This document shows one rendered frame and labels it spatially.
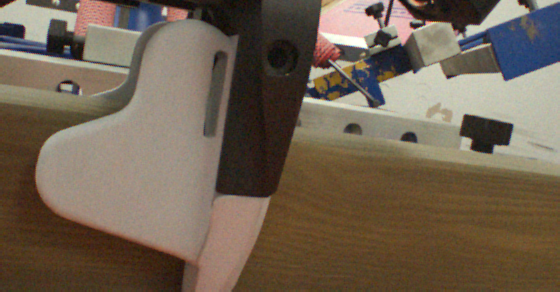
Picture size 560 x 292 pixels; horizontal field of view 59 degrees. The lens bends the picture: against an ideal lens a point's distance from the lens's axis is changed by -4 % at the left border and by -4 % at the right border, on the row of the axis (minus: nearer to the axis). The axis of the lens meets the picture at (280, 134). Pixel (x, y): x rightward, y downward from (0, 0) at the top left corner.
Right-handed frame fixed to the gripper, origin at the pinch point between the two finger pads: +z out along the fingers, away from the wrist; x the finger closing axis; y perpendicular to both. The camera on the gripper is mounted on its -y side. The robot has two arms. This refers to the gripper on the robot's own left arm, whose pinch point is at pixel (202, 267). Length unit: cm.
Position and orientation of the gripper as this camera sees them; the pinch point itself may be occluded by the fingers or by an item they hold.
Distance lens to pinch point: 18.5
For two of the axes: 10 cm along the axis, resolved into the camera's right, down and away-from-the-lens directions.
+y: -9.3, -1.3, -3.4
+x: 3.1, 1.9, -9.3
